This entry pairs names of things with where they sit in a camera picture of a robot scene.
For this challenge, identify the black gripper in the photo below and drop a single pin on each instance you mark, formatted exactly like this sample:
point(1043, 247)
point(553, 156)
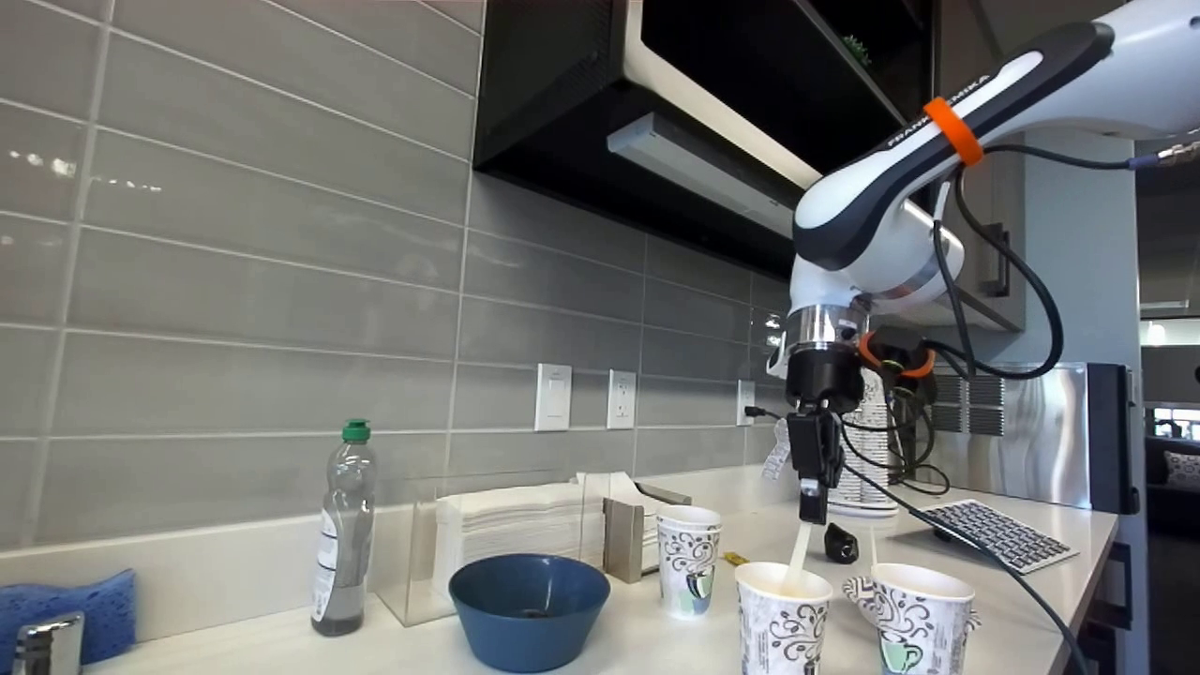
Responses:
point(824, 385)

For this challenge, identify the white plastic spoon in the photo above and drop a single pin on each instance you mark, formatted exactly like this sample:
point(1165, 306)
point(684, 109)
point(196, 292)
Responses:
point(798, 564)

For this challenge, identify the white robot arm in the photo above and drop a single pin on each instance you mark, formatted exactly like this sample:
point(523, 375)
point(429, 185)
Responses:
point(868, 244)

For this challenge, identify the patterned paper cup middle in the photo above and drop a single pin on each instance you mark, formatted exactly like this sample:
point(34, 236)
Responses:
point(783, 625)

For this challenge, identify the patterned paper cup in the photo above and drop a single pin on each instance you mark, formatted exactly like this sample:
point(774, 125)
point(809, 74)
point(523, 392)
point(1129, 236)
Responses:
point(919, 616)
point(783, 625)
point(689, 542)

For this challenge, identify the patterned paper cup back left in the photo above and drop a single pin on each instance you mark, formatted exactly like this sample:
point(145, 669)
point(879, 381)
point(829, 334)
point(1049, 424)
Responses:
point(689, 542)

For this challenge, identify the patterned paper cup right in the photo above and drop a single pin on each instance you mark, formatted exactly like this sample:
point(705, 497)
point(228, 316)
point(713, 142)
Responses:
point(919, 616)

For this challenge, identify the small black object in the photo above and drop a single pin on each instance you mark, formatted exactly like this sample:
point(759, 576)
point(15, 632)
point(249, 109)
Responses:
point(841, 545)

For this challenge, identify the white keyboard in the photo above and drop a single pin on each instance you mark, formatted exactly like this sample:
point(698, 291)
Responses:
point(999, 532)

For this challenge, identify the brown napkin box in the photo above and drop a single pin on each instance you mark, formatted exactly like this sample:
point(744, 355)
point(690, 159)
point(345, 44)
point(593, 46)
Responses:
point(633, 529)

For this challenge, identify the stainless appliance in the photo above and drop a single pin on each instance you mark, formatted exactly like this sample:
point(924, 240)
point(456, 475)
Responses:
point(1053, 440)

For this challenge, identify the blue bowl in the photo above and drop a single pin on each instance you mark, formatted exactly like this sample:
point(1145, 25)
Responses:
point(525, 612)

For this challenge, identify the clear acrylic napkin holder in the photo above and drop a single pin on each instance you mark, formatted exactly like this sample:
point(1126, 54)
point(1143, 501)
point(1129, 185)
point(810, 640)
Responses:
point(429, 542)

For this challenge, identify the dark upper cabinet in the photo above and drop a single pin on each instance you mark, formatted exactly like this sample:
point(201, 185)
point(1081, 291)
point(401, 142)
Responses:
point(696, 119)

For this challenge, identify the clear dish soap bottle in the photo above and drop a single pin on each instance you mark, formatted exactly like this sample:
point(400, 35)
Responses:
point(344, 547)

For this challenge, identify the blue sponge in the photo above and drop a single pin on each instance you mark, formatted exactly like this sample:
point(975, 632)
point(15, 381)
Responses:
point(108, 609)

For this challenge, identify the white wall outlet right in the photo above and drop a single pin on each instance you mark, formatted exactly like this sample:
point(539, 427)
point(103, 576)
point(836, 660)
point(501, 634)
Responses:
point(620, 399)

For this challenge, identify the white wall outlet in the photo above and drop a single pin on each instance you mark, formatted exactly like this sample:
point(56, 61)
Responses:
point(620, 399)
point(553, 399)

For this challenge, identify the white wall outlet left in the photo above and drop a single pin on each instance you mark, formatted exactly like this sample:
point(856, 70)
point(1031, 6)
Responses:
point(553, 399)

